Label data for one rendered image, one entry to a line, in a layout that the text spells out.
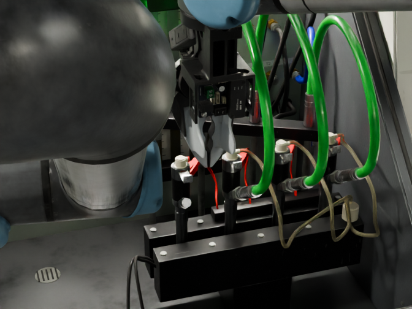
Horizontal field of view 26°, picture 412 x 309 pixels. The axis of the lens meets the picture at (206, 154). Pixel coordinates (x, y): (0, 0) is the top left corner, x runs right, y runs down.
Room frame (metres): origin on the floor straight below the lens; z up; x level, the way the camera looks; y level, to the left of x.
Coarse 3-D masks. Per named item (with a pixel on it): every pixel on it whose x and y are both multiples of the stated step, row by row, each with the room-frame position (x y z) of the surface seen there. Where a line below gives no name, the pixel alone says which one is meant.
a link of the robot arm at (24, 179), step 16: (0, 176) 0.68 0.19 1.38; (16, 176) 0.68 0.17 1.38; (32, 176) 0.68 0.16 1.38; (0, 192) 0.67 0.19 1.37; (16, 192) 0.67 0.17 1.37; (32, 192) 0.68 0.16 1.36; (0, 208) 0.67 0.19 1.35; (16, 208) 0.67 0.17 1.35; (32, 208) 0.67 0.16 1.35; (0, 224) 0.66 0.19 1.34; (16, 224) 0.68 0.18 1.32; (0, 240) 0.66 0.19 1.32
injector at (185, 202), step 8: (176, 168) 1.12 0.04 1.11; (184, 168) 1.12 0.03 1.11; (176, 176) 1.12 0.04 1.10; (176, 184) 1.12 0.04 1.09; (184, 184) 1.12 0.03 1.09; (176, 192) 1.12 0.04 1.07; (184, 192) 1.12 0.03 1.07; (176, 200) 1.12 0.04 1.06; (184, 200) 1.10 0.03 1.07; (176, 208) 1.13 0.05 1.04; (184, 208) 1.11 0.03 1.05; (176, 216) 1.13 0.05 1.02; (184, 216) 1.13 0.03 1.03; (176, 224) 1.13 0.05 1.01; (184, 224) 1.13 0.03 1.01; (176, 232) 1.13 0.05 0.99; (184, 232) 1.13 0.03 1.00; (176, 240) 1.13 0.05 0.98; (184, 240) 1.13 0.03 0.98
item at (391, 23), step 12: (384, 12) 1.30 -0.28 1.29; (396, 12) 1.27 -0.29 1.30; (408, 12) 1.28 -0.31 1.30; (384, 24) 1.30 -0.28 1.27; (396, 24) 1.27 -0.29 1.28; (408, 24) 1.27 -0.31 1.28; (384, 36) 1.29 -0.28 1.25; (396, 36) 1.27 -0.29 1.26; (408, 36) 1.27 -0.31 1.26; (396, 48) 1.26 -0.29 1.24; (408, 48) 1.27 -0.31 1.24; (396, 60) 1.26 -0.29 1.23; (408, 60) 1.26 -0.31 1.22; (396, 72) 1.25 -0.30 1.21; (408, 72) 1.26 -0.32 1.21; (408, 84) 1.25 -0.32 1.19; (408, 96) 1.25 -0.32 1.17; (408, 108) 1.24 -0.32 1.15; (408, 120) 1.24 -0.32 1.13
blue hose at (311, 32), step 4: (308, 28) 1.39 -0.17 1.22; (312, 28) 1.39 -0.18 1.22; (308, 32) 1.38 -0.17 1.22; (312, 32) 1.38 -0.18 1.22; (308, 36) 1.38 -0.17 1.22; (312, 36) 1.37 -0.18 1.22; (312, 40) 1.37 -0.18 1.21; (312, 44) 1.36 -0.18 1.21; (300, 76) 1.45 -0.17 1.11; (304, 76) 1.42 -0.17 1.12; (296, 80) 1.45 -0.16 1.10; (300, 80) 1.43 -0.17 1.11; (304, 80) 1.42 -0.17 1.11; (312, 144) 1.34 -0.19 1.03
